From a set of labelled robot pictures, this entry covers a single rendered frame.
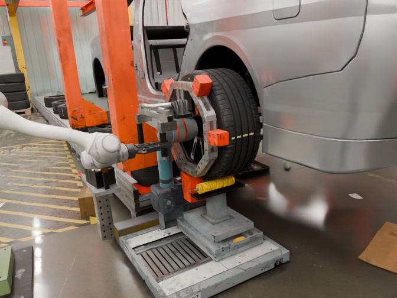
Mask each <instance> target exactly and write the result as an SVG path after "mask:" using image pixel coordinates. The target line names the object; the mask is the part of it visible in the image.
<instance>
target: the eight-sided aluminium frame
mask: <svg viewBox="0 0 397 298"><path fill-rule="evenodd" d="M192 85H193V82H183V81H178V82H171V84H170V88H169V90H168V93H167V96H166V99H165V102H164V103H169V102H174V101H177V90H176V89H179V90H181V89H184V90H187V91H189V93H190V95H191V97H192V98H193V101H194V103H195V104H196V107H197V109H198V111H199V113H200V115H201V117H202V120H203V137H204V155H203V157H202V158H201V160H200V162H199V163H198V165H195V164H192V163H190V162H188V161H187V159H186V157H185V155H184V153H183V150H182V148H181V146H180V143H179V142H178V143H175V144H172V147H171V152H172V154H173V157H174V159H175V162H176V163H177V164H176V165H177V166H178V168H179V169H180V170H181V169H182V170H183V171H184V172H186V173H188V174H190V175H191V176H193V177H195V178H197V177H201V176H204V175H205V174H206V173H207V171H208V170H209V168H210V167H211V165H212V164H213V162H214V161H215V159H217V156H218V150H217V147H215V146H213V145H210V144H208V139H207V132H208V131H211V130H215V129H217V127H216V121H217V119H216V114H215V111H214V110H213V108H212V107H211V104H210V102H209V100H208V99H207V97H206V96H199V97H197V96H196V95H195V94H194V92H193V91H192V89H191V88H192ZM168 110H169V111H170V115H172V116H173V119H175V116H174V113H173V111H174V108H172V109H168ZM175 148H176V149H177V151H176V149H175ZM177 152H178V153H177ZM178 154H179V155H178ZM179 156H180V157H179Z"/></svg>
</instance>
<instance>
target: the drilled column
mask: <svg viewBox="0 0 397 298"><path fill-rule="evenodd" d="M93 201H94V206H95V212H96V220H97V227H98V231H99V236H100V238H101V240H102V241H104V240H106V239H109V238H113V237H115V233H114V228H113V217H112V209H111V204H110V196H109V195H104V196H100V197H95V196H94V195H93ZM112 234H113V235H112Z"/></svg>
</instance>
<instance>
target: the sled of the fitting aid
mask: <svg viewBox="0 0 397 298"><path fill-rule="evenodd" d="M177 227H178V229H179V230H181V231H182V232H183V233H184V234H185V235H186V236H188V237H189V238H190V239H191V240H192V241H193V242H194V243H195V244H196V245H197V246H199V247H200V248H201V249H202V250H203V251H204V252H205V253H206V254H207V255H208V256H209V257H211V258H212V259H213V260H214V261H215V262H216V261H219V260H221V259H224V258H226V257H228V256H231V255H233V254H236V253H238V252H241V251H243V250H246V249H248V248H251V247H253V246H256V245H258V244H261V243H263V232H262V231H260V230H259V229H258V228H255V227H254V228H253V229H250V230H248V231H245V232H242V233H240V234H237V235H234V236H232V237H229V238H226V239H223V240H221V241H218V242H213V241H212V240H210V239H209V238H208V237H206V236H205V234H203V233H202V232H200V231H199V230H198V229H197V228H196V227H195V226H193V225H192V224H191V223H189V221H187V220H186V219H184V216H182V217H179V218H177Z"/></svg>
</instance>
